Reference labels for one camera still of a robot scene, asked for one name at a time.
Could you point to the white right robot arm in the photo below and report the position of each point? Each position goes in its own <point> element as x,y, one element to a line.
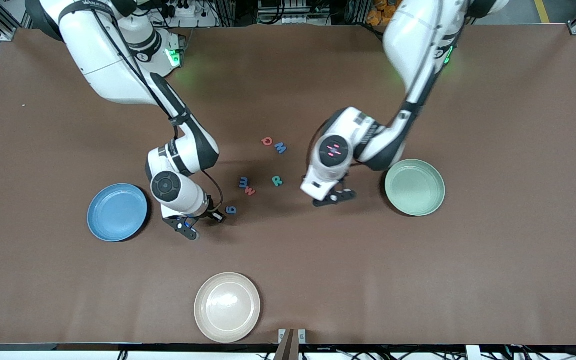
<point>103,55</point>

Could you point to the blue small letter m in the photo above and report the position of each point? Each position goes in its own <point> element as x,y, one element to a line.
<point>243,182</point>

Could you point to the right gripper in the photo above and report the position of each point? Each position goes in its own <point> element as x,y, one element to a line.
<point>209,210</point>

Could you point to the blue small letter g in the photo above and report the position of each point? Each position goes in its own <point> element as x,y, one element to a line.
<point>231,210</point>

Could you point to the blue capital letter W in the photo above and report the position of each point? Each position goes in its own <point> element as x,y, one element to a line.
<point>280,149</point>

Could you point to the red capital letter Q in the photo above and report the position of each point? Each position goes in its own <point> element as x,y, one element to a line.
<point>263,142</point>

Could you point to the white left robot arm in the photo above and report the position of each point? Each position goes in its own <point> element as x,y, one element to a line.
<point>418,35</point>

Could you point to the red small letter w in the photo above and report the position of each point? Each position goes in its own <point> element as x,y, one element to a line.
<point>250,191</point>

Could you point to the orange packets pile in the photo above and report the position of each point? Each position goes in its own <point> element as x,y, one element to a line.
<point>378,17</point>

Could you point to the teal capital letter R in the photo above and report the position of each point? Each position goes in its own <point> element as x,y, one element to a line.
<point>276,181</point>

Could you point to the grey equipment box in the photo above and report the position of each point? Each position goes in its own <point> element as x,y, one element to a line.
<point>293,19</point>

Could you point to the blue plate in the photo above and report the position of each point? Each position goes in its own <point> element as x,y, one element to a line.
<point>117,212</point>

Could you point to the beige plate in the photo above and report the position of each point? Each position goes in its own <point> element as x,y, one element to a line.
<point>227,307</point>

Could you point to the green plate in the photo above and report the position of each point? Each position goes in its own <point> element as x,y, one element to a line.
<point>415,190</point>

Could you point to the white power strip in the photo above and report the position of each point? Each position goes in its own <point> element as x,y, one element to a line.
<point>193,22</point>

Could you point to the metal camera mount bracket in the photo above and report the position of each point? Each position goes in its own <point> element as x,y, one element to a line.
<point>288,345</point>

